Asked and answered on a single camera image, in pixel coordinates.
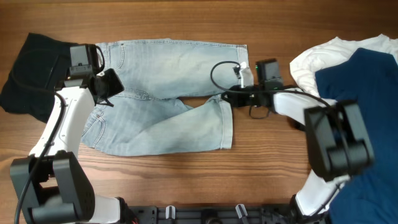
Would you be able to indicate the folded black garment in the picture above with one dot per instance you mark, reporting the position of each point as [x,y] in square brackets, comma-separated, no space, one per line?
[41,63]

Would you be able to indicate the white t-shirt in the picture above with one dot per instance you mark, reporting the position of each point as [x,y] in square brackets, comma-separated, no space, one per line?
[331,53]

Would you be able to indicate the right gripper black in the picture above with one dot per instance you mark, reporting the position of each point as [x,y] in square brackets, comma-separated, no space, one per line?
[236,98]

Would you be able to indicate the light blue denim shorts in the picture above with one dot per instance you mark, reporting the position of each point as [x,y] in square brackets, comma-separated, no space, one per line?
[171,100]

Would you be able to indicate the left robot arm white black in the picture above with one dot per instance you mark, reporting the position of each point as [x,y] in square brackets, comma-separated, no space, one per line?
[50,183]

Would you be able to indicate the dark blue t-shirt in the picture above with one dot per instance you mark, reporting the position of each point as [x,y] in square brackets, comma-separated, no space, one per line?
[370,78]

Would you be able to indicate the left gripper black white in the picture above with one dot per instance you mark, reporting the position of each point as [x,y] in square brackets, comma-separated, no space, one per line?
[117,86]

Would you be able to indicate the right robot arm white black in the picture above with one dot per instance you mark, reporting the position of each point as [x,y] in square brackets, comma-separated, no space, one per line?
[338,144]

